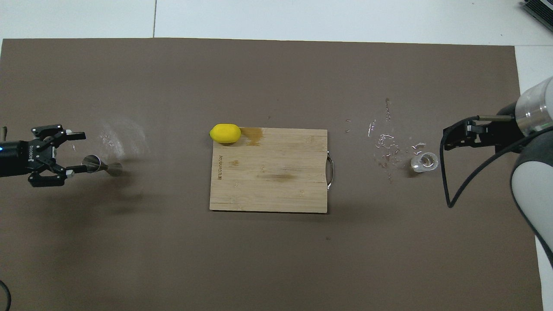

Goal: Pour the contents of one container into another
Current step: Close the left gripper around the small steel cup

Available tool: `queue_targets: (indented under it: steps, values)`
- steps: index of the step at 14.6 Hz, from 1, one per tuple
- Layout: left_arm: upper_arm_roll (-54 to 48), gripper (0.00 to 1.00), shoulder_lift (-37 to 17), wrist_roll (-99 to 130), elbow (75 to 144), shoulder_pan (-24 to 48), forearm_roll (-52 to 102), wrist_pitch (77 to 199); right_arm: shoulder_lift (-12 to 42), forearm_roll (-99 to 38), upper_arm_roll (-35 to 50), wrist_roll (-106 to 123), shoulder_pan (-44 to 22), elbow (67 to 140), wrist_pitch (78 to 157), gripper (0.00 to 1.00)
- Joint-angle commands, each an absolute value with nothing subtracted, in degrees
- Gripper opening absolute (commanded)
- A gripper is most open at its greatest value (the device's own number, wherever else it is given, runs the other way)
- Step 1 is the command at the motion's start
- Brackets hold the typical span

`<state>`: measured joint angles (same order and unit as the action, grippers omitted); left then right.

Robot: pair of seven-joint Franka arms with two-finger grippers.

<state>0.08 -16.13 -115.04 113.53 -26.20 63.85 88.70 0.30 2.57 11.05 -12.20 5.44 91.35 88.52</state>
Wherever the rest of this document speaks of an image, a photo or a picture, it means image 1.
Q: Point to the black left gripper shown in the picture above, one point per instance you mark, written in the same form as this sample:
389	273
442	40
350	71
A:
21	157

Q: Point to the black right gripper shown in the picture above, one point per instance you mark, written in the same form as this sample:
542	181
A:
501	131

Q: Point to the small clear glass cup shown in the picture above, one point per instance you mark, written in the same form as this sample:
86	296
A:
425	162

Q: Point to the steel double jigger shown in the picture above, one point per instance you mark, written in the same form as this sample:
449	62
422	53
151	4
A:
113	168

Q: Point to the brown table mat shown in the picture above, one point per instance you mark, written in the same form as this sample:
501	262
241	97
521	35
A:
129	250

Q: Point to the grey ribbed device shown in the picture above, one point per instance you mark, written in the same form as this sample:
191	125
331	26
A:
540	11

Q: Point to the yellow lemon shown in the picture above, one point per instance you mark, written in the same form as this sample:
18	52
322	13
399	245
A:
225	133

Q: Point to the bamboo cutting board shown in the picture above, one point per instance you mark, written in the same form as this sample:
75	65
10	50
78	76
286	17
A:
268	190

